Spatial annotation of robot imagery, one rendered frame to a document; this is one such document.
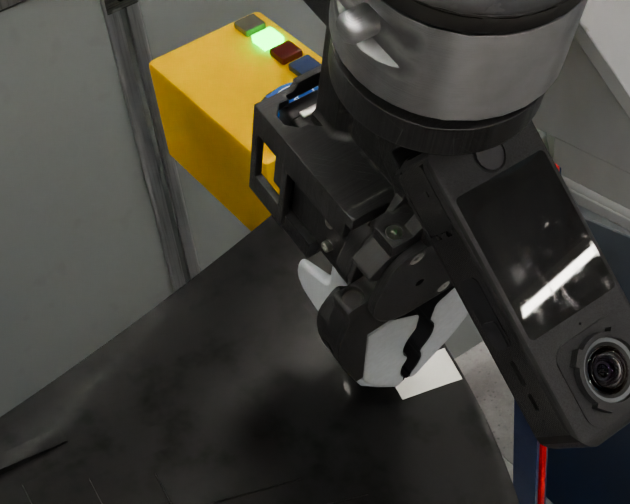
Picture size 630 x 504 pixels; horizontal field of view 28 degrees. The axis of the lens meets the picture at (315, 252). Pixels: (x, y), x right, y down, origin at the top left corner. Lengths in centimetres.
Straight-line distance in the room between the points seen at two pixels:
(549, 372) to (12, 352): 113
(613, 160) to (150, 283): 81
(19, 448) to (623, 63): 45
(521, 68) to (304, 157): 11
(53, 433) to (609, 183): 45
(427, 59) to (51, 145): 102
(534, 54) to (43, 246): 110
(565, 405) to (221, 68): 55
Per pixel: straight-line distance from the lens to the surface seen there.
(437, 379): 58
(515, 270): 41
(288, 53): 91
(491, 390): 207
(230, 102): 88
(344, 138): 45
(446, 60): 36
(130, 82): 136
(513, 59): 36
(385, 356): 51
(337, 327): 47
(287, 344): 58
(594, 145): 85
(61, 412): 57
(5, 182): 136
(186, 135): 93
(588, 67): 82
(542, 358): 42
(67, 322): 151
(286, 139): 45
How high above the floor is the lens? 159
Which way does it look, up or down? 44 degrees down
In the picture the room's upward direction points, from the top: 8 degrees counter-clockwise
